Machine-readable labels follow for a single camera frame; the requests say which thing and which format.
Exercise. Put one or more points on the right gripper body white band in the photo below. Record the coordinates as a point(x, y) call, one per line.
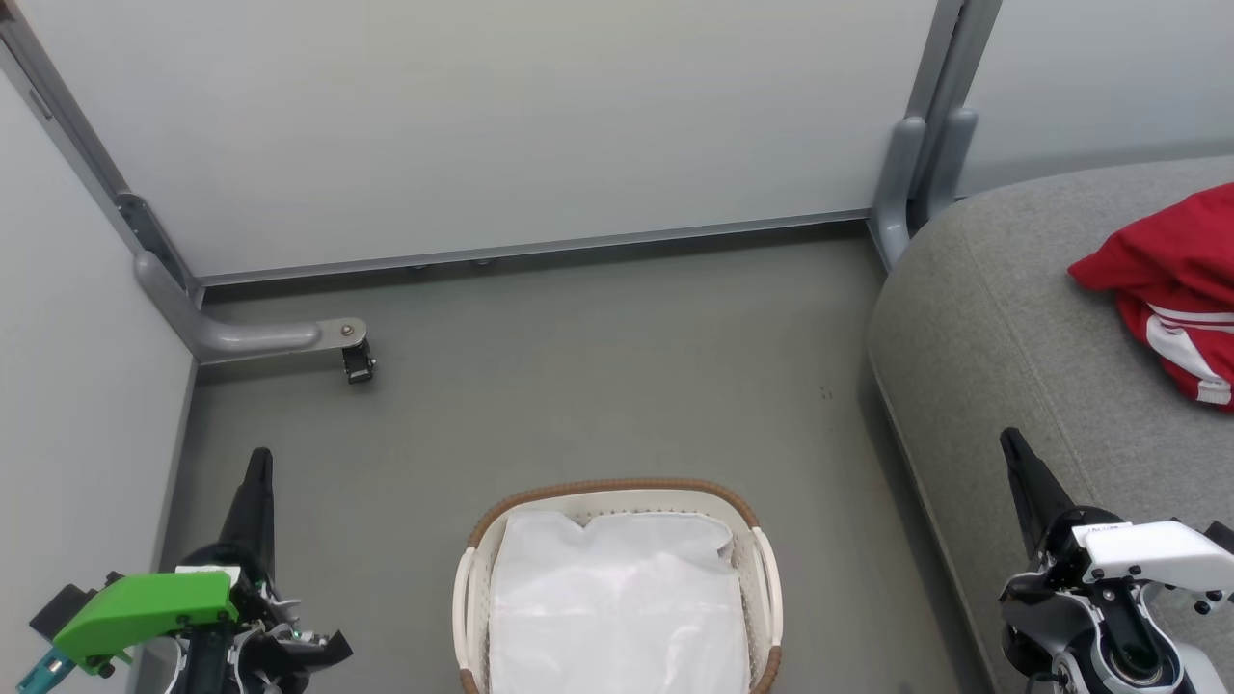
point(1157, 554)

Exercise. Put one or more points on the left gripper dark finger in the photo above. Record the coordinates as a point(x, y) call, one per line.
point(253, 520)

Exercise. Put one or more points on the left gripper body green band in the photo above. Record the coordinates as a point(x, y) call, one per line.
point(145, 607)

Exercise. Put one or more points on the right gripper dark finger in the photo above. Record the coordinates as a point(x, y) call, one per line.
point(1036, 492)

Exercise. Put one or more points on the plain red garment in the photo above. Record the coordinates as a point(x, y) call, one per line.
point(1166, 251)

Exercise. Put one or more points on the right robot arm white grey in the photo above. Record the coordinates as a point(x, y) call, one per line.
point(1128, 660)

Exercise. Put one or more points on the white laundry basket brown rim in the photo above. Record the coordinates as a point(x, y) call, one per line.
point(617, 487)

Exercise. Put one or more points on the white fabric basket liner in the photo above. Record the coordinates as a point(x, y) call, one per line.
point(617, 607)

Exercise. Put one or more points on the grey fabric sofa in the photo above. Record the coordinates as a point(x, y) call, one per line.
point(983, 318)

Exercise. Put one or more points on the black caster wheel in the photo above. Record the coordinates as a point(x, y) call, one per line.
point(359, 364)

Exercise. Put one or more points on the right black wrist camera box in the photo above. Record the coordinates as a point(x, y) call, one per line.
point(1222, 535)

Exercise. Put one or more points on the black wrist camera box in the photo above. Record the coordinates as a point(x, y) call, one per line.
point(1222, 535)
point(58, 607)

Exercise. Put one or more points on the left black wrist camera box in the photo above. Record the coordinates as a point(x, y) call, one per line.
point(58, 607)

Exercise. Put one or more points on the grey partition post beside sofa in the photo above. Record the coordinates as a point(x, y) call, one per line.
point(901, 183)

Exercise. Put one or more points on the grey partition bottom rail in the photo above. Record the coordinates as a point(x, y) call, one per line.
point(530, 249)

